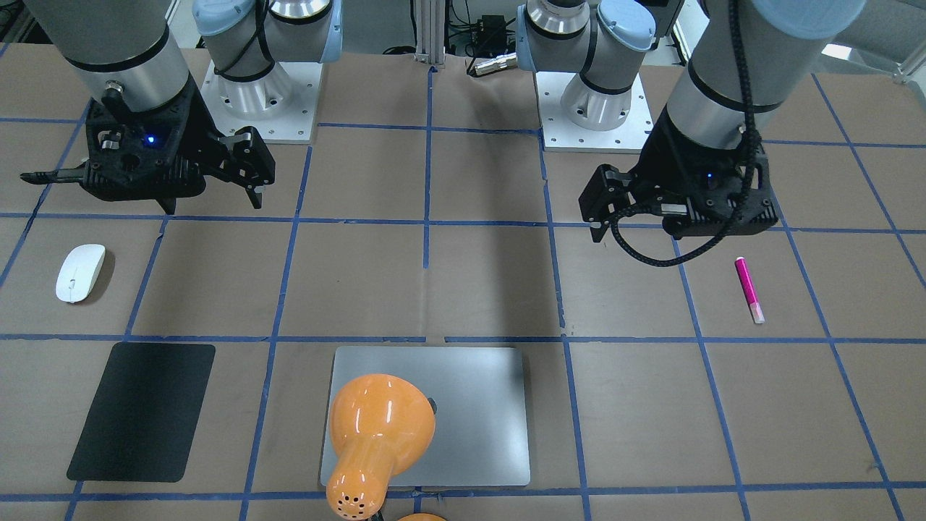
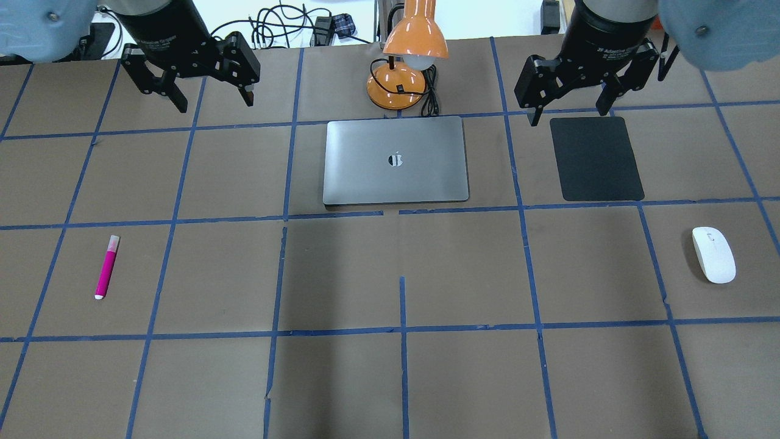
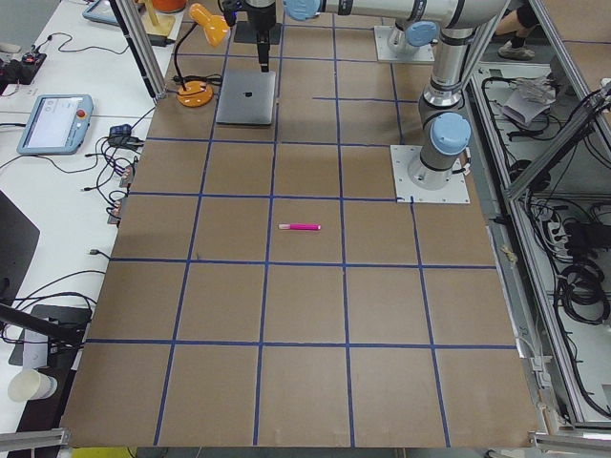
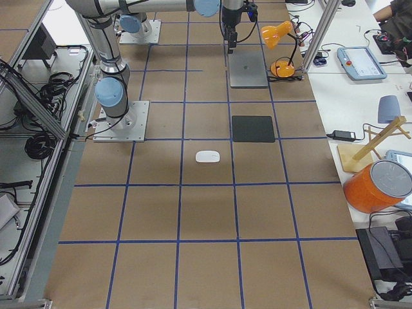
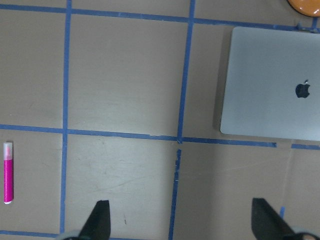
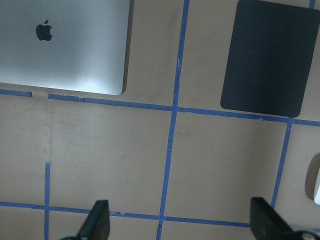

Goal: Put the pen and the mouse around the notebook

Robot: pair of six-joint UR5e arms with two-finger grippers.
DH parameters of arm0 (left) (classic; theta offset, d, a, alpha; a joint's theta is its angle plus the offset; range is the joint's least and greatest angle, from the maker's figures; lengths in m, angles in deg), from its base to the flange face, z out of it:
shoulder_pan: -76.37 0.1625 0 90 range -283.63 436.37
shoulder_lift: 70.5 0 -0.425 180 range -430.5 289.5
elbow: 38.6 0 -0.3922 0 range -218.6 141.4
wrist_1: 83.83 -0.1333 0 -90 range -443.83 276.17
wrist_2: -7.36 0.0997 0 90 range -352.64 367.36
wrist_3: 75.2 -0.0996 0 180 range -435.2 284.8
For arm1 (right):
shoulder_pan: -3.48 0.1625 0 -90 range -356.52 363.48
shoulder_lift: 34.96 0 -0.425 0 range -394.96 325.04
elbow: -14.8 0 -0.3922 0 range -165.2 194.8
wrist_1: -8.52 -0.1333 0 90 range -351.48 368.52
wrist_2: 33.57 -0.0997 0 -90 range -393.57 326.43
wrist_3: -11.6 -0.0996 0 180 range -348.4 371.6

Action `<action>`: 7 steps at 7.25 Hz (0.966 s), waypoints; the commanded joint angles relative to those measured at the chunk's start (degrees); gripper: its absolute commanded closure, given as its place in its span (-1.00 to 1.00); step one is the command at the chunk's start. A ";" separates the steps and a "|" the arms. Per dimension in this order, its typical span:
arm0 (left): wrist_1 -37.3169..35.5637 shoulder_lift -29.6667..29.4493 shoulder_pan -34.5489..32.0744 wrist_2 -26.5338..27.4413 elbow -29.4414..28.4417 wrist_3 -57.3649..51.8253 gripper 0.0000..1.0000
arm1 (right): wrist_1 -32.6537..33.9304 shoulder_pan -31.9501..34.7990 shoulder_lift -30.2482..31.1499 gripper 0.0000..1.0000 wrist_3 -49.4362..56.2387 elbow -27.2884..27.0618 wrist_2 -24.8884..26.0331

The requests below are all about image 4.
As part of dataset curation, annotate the black mousepad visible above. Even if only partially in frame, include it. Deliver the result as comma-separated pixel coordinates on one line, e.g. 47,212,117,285
232,115,276,143

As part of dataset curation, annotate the orange cylindrical container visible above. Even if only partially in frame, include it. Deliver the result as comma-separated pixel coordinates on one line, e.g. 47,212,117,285
343,160,404,214

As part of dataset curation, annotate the black power adapter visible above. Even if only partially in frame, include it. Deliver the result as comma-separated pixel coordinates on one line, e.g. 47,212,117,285
332,130,356,142

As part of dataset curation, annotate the wooden stand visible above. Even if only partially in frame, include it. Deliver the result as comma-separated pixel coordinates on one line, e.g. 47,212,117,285
337,115,411,173

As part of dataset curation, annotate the blue teach pendant tablet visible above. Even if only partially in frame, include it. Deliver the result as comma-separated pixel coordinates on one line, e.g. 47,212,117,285
337,46,387,80

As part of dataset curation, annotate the orange desk lamp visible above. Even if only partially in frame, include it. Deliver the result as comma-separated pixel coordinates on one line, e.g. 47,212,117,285
261,21,297,79

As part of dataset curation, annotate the white computer mouse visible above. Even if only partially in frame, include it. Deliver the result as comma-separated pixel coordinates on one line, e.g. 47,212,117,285
195,150,220,163

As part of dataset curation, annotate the grey blue mouse pad rest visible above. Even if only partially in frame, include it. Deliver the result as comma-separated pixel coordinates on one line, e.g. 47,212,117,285
377,95,400,124

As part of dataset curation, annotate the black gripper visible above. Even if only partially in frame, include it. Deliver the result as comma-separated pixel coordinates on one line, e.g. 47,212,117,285
221,1,258,54

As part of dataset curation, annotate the grey closed laptop notebook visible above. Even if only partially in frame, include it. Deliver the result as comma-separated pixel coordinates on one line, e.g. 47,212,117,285
229,50,268,89

